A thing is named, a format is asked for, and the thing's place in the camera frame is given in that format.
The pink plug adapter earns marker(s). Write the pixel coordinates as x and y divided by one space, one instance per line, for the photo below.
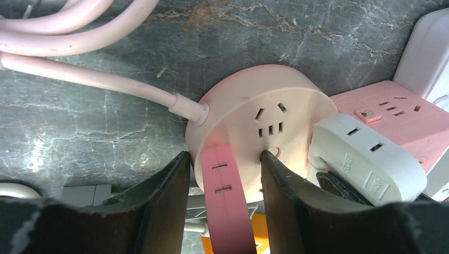
228 218

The pink round socket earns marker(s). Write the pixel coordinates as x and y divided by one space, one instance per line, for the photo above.
267 107

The long white power strip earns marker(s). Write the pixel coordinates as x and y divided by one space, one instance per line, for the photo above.
423 70

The grey flat bracket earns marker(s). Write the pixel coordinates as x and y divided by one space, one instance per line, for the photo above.
89 195

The white plug adapter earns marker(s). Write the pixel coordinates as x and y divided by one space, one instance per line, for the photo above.
382 171

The pink cube socket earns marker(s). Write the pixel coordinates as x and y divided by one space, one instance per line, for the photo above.
400 115

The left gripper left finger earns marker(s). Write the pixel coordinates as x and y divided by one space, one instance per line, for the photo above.
146 218

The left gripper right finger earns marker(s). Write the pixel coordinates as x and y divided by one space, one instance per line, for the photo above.
303 218

